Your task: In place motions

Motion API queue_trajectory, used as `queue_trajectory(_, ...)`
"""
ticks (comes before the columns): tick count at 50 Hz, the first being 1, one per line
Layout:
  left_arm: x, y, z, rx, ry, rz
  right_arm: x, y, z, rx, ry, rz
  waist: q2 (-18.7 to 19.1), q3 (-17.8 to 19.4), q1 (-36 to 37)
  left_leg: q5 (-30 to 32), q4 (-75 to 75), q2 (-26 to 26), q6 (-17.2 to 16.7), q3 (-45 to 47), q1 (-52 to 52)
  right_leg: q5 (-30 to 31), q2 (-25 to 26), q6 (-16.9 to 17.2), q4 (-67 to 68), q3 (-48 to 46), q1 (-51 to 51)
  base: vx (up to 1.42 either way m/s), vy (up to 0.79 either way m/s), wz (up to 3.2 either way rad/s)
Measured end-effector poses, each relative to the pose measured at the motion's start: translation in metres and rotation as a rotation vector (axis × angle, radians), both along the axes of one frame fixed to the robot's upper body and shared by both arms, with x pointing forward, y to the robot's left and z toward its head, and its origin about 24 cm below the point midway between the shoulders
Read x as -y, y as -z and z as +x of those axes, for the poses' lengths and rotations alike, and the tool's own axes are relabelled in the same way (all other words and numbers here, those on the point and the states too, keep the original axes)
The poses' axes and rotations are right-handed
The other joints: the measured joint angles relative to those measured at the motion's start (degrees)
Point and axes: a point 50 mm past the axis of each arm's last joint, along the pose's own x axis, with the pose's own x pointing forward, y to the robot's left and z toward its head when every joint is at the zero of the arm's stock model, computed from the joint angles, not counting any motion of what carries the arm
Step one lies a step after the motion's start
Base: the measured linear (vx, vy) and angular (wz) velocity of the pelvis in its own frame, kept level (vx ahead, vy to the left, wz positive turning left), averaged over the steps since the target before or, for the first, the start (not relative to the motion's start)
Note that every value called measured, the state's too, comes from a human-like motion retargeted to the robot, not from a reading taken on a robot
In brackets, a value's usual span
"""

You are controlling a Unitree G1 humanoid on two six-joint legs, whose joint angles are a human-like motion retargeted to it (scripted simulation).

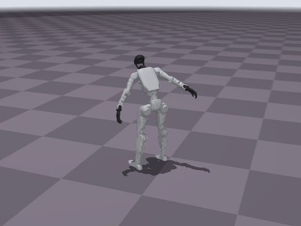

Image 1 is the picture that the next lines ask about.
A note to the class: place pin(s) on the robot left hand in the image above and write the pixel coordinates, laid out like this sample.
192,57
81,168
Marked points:
118,114

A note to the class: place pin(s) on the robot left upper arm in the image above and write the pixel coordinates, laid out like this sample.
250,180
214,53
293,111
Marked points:
130,83

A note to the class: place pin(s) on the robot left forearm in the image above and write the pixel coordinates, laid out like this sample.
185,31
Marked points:
122,99

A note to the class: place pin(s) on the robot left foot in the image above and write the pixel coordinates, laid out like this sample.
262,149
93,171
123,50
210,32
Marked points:
138,166

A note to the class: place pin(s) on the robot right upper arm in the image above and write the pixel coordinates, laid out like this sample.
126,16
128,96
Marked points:
164,75

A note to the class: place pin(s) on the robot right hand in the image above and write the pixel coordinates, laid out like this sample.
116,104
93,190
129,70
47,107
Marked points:
190,90

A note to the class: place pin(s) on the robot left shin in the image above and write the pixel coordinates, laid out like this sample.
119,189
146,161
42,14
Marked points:
139,148

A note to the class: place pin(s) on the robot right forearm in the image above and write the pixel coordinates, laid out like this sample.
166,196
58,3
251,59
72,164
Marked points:
178,83

